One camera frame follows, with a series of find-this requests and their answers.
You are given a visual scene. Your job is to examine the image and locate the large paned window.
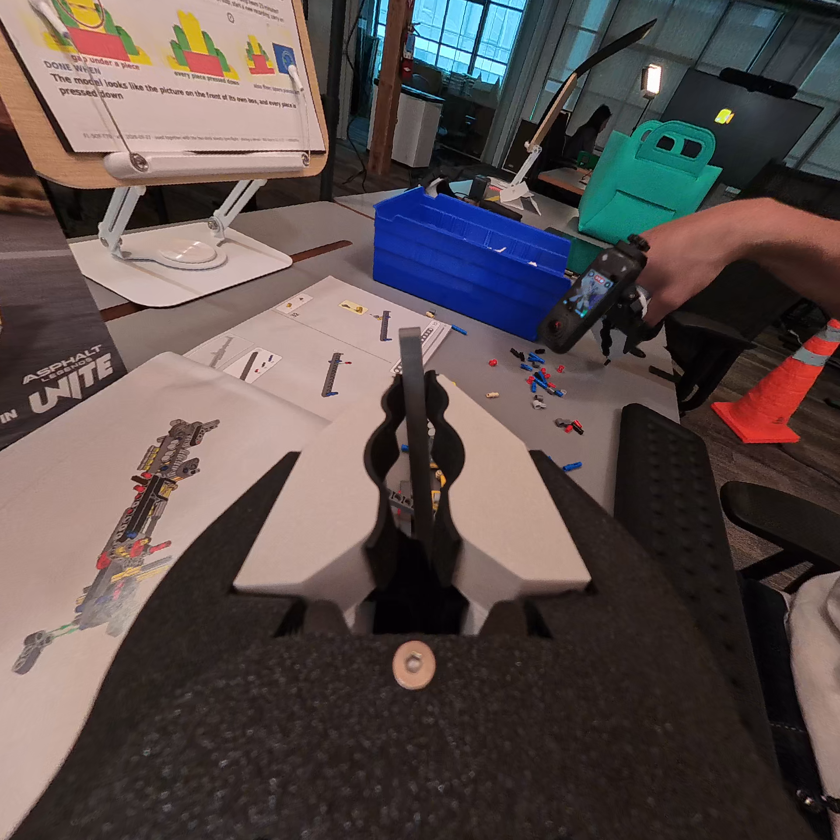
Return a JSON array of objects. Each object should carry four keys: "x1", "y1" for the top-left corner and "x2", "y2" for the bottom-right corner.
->
[{"x1": 375, "y1": 0, "x2": 526, "y2": 84}]

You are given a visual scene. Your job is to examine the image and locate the curved wooden desk lamp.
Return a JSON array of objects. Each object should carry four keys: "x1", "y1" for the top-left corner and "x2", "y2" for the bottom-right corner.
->
[{"x1": 503, "y1": 18, "x2": 657, "y2": 215}]

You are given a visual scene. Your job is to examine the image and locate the teal felt bag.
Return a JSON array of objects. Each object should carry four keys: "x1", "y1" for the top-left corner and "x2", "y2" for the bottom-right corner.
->
[{"x1": 577, "y1": 119, "x2": 721, "y2": 243}]

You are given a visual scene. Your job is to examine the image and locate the wooden post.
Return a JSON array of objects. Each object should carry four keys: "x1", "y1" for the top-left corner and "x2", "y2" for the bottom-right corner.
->
[{"x1": 370, "y1": 0, "x2": 411, "y2": 177}]

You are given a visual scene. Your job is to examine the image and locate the brick picture instruction sheet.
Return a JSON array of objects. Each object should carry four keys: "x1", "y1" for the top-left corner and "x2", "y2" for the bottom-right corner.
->
[{"x1": 0, "y1": 0, "x2": 324, "y2": 154}]

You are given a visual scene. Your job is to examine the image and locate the black tripod pole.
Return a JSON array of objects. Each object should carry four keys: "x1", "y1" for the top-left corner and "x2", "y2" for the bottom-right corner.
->
[{"x1": 321, "y1": 0, "x2": 346, "y2": 202}]

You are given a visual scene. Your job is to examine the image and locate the pile of small lego pins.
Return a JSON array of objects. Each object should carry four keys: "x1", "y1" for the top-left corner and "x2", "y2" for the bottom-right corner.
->
[{"x1": 485, "y1": 348, "x2": 587, "y2": 438}]

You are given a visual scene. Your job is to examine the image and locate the yellow car lego box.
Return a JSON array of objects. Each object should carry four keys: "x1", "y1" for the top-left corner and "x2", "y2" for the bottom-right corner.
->
[{"x1": 0, "y1": 98, "x2": 128, "y2": 448}]

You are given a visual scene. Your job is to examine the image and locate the blue storage bin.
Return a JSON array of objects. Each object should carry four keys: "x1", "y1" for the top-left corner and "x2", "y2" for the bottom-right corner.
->
[{"x1": 372, "y1": 185, "x2": 574, "y2": 340}]

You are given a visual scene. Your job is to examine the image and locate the person's right forearm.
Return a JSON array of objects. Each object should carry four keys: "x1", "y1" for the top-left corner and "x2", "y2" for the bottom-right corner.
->
[{"x1": 681, "y1": 199, "x2": 840, "y2": 313}]

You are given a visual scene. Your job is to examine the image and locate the long dark grey lego beam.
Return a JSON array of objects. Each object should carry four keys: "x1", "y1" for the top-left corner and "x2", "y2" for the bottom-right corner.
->
[{"x1": 401, "y1": 324, "x2": 439, "y2": 548}]

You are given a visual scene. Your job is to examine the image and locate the black mesh office chair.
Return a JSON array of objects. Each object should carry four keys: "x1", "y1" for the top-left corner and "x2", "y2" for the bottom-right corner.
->
[{"x1": 660, "y1": 259, "x2": 814, "y2": 412}]

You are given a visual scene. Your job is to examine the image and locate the black chair armrest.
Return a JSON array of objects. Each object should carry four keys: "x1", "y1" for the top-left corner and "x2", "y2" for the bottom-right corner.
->
[{"x1": 720, "y1": 482, "x2": 840, "y2": 581}]

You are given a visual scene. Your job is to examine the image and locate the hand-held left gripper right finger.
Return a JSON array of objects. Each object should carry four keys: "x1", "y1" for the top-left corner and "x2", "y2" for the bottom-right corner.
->
[{"x1": 423, "y1": 371, "x2": 592, "y2": 634}]

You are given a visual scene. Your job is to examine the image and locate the dark wall screen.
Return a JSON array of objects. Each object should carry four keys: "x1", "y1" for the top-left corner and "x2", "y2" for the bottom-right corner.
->
[{"x1": 660, "y1": 67, "x2": 824, "y2": 193}]

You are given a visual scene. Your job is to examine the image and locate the open lego instruction booklet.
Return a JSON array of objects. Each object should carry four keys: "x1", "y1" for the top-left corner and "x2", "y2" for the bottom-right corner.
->
[{"x1": 0, "y1": 277, "x2": 453, "y2": 834}]

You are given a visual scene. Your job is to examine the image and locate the white book stand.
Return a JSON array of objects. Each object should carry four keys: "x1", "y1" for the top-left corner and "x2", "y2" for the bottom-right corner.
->
[{"x1": 0, "y1": 0, "x2": 329, "y2": 309}]

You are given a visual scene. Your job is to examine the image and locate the person's right hand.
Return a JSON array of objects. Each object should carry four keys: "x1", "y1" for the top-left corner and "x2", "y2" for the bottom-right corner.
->
[{"x1": 636, "y1": 226, "x2": 700, "y2": 324}]

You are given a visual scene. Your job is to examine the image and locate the black tablet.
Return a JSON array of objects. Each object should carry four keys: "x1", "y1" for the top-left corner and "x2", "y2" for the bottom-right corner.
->
[{"x1": 545, "y1": 226, "x2": 617, "y2": 277}]

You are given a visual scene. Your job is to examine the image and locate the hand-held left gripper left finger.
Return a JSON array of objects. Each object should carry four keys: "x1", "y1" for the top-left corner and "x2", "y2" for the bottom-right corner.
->
[{"x1": 236, "y1": 374, "x2": 404, "y2": 634}]

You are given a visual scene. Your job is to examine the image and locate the grey lego car chassis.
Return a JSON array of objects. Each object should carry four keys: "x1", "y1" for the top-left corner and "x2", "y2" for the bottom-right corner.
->
[{"x1": 387, "y1": 459, "x2": 448, "y2": 526}]

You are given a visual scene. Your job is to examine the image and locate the orange traffic cone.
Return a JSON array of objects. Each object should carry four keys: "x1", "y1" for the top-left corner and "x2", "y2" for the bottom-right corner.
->
[{"x1": 710, "y1": 318, "x2": 840, "y2": 443}]

